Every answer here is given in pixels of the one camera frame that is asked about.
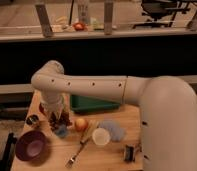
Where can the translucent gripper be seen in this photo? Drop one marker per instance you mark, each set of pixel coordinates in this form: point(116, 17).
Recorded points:
point(55, 113)

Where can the dark red grape bunch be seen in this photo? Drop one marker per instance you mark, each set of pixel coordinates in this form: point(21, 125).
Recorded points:
point(55, 122)

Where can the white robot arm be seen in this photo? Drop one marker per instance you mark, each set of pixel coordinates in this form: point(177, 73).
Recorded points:
point(167, 104)

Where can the blue plastic cup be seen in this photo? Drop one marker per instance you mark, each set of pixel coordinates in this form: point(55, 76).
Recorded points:
point(61, 131)

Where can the white cup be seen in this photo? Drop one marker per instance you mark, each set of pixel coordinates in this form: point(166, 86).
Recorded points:
point(101, 137)

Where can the red bowl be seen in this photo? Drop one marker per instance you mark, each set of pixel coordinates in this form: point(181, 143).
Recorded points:
point(41, 109)

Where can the green plastic tray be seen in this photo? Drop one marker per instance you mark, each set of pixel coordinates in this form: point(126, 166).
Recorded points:
point(80, 104)

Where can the small metal tin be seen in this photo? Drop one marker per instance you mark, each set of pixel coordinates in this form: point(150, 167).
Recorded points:
point(33, 121)

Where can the yellow red apple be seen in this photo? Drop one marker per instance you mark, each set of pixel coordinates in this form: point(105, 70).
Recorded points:
point(80, 124)

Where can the purple bowl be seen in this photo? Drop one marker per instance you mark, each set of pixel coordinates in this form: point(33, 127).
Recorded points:
point(30, 145)

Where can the red apple on shelf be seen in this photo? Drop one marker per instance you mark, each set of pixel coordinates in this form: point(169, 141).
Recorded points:
point(79, 26)

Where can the black office chair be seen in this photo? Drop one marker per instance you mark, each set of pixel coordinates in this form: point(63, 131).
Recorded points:
point(161, 12)

